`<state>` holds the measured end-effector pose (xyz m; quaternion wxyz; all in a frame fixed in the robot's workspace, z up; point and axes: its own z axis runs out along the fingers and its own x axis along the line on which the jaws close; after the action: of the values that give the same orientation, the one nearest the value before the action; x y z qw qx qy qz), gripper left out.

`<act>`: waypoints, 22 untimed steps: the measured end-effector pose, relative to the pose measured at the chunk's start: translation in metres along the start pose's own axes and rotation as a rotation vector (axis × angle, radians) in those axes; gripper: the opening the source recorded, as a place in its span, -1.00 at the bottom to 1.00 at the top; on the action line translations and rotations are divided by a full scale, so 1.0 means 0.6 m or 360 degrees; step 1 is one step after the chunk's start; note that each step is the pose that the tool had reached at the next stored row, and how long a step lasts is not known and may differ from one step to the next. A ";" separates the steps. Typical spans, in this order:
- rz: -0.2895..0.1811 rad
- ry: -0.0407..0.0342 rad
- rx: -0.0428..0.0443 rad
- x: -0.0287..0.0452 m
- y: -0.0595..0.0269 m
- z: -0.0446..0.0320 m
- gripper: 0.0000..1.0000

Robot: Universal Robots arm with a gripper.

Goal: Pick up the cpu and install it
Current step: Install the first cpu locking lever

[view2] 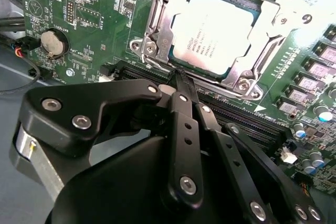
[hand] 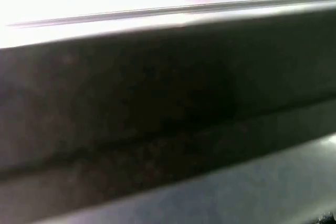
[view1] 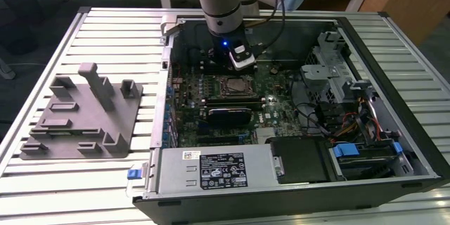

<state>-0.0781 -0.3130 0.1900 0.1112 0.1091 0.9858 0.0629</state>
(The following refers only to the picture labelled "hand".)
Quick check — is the black PC case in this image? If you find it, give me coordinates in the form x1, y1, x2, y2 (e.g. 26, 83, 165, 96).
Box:
0, 1, 336, 224

